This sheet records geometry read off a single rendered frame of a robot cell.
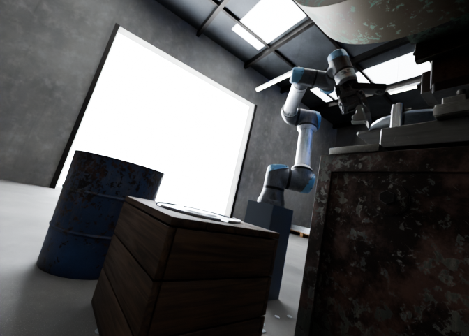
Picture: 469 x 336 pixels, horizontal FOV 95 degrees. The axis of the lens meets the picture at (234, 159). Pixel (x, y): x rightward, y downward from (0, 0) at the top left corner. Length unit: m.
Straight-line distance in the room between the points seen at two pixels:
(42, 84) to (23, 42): 0.69
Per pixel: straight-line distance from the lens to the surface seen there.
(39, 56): 5.14
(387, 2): 0.71
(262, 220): 1.14
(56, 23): 5.39
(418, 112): 0.84
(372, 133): 0.95
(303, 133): 1.37
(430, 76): 0.99
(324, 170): 0.73
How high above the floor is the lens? 0.40
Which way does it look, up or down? 12 degrees up
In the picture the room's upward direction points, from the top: 13 degrees clockwise
